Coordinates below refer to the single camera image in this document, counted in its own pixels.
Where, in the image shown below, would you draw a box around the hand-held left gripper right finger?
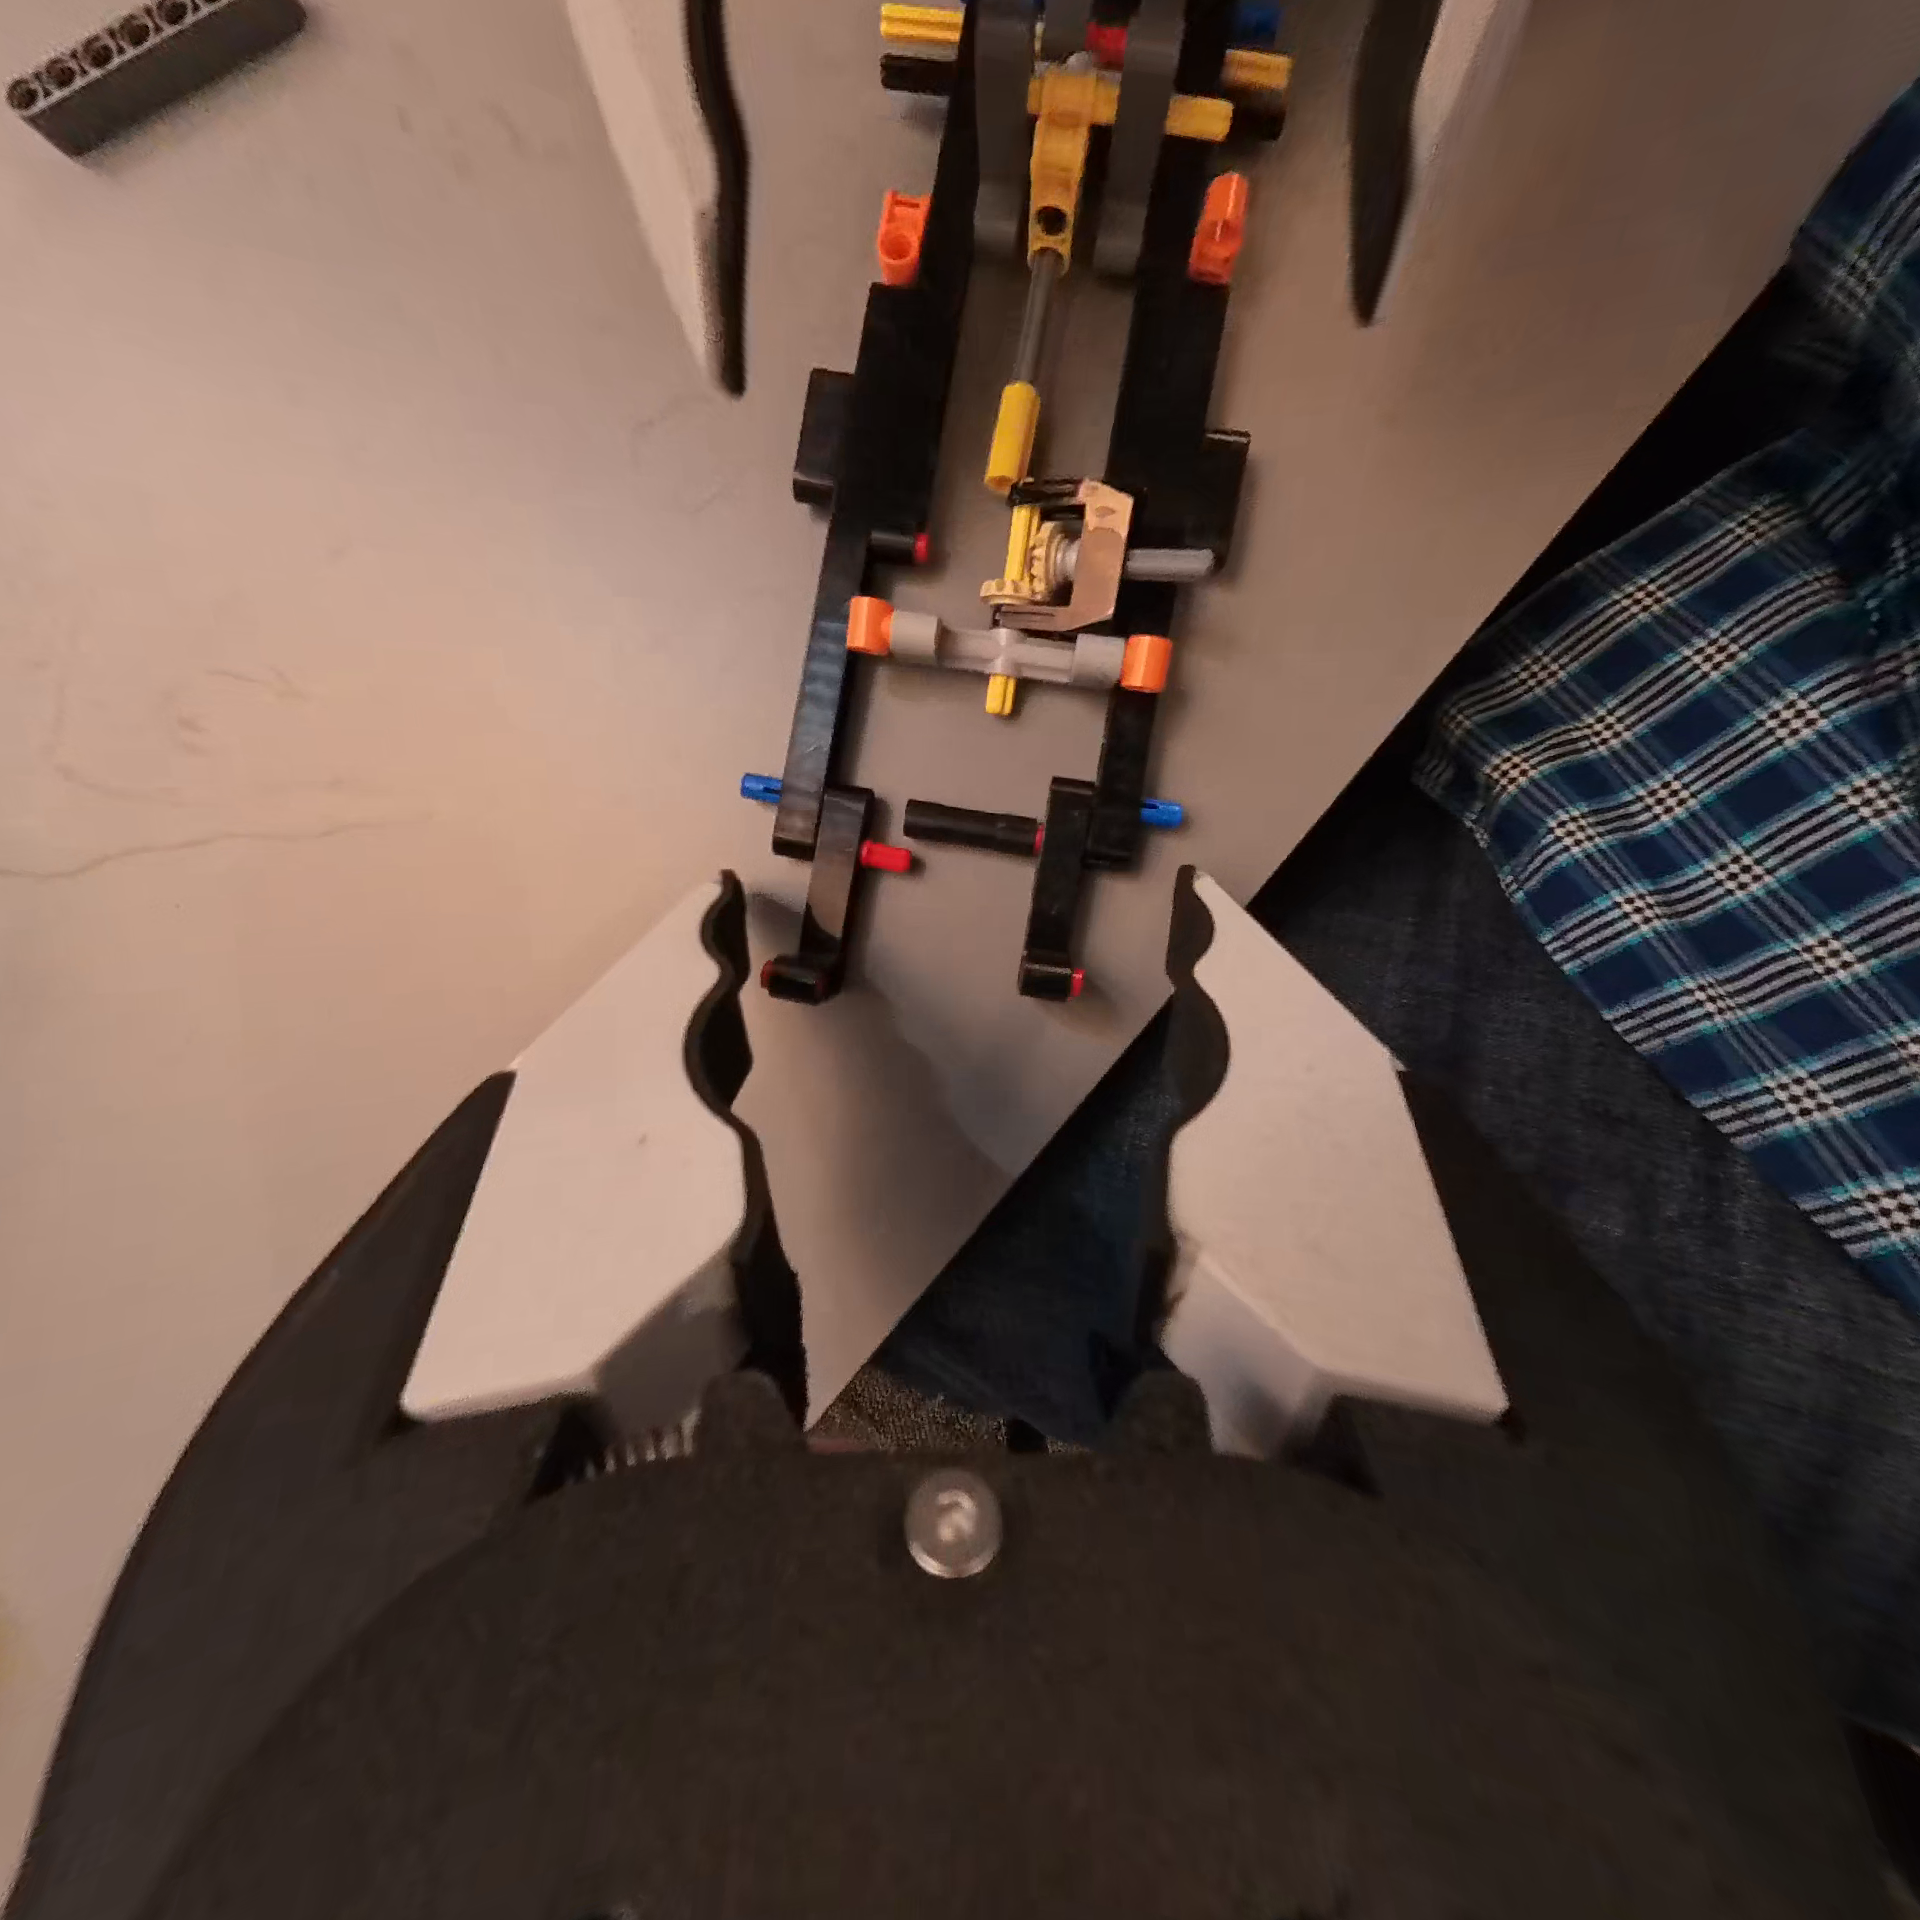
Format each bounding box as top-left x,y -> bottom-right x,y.
1143,867 -> 1514,1451

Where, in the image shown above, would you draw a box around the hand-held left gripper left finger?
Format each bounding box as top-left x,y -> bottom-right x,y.
398,872 -> 816,1431

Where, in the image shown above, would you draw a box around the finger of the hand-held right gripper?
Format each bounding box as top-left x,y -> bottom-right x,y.
1343,0 -> 1504,322
564,0 -> 750,398

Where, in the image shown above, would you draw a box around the multicoloured lego chassis assembly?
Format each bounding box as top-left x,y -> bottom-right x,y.
872,0 -> 1295,1003

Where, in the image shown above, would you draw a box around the grey lego beam with holes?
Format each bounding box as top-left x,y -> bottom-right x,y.
4,0 -> 308,159

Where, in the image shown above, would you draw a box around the blue denim jeans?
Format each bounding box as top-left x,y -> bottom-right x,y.
867,257 -> 1920,1758

